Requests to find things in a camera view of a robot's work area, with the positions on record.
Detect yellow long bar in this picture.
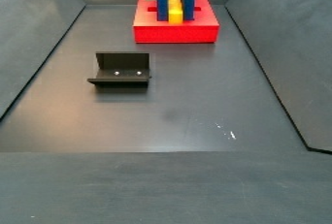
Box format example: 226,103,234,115
169,0,184,24

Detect blue block far right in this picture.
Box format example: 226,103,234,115
157,0,169,21

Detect blue block far left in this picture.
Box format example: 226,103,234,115
184,0,194,20

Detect blue block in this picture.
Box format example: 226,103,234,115
184,0,194,20
157,0,169,21

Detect red base board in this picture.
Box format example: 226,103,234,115
133,0,221,44

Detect black angle bracket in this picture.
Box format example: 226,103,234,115
87,51,150,85

